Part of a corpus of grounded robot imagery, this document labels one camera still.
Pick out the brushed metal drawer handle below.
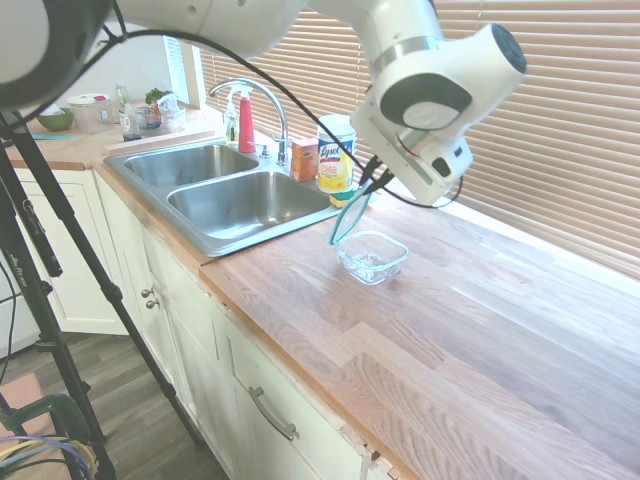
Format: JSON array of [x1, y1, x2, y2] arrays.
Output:
[[247, 385, 300, 443]]

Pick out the square glass food container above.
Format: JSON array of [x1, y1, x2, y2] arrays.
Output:
[[334, 230, 411, 288]]

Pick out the clear plastic canister white lid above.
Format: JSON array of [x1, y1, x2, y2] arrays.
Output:
[[66, 92, 116, 135]]

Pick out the clear bottle with dark liquid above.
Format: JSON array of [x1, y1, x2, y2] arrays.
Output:
[[115, 81, 143, 143]]

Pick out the stainless steel double sink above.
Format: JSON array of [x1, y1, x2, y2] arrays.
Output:
[[102, 138, 347, 258]]

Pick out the orange baking soda box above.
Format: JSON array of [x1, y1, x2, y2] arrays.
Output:
[[289, 137, 321, 183]]

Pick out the clear spray bottle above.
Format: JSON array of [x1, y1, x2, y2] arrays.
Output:
[[223, 83, 242, 147]]

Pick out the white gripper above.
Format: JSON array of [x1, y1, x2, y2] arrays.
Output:
[[349, 89, 469, 207]]

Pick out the Lysol wipes canister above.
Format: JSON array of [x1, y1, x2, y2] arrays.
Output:
[[316, 113, 359, 196]]

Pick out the yellow green sponge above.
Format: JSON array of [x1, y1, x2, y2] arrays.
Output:
[[329, 186, 376, 211]]

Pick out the bundle of coloured cables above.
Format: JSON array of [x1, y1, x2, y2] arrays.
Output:
[[0, 435, 99, 480]]

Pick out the beige window blinds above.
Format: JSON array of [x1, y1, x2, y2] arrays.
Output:
[[198, 0, 640, 280]]

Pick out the red plastic bottle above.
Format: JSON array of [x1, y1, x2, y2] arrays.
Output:
[[237, 94, 258, 154]]

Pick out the green metal frame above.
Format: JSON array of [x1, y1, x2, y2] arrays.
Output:
[[0, 392, 102, 480]]

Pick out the black camera tripod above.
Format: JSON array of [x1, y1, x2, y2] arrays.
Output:
[[0, 108, 207, 480]]

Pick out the clear lid with teal rim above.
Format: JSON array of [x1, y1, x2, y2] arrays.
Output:
[[327, 181, 374, 247]]

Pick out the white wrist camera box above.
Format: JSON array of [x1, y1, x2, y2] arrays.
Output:
[[418, 132, 475, 202]]

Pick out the plastic bag with greens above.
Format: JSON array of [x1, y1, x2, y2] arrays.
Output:
[[135, 87, 188, 137]]

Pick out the green bowl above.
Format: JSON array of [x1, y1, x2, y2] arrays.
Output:
[[36, 106, 76, 133]]

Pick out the white kitchen cabinets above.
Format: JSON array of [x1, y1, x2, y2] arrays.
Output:
[[9, 167, 381, 480]]

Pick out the chrome kitchen faucet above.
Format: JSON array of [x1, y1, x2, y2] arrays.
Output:
[[208, 77, 293, 167]]

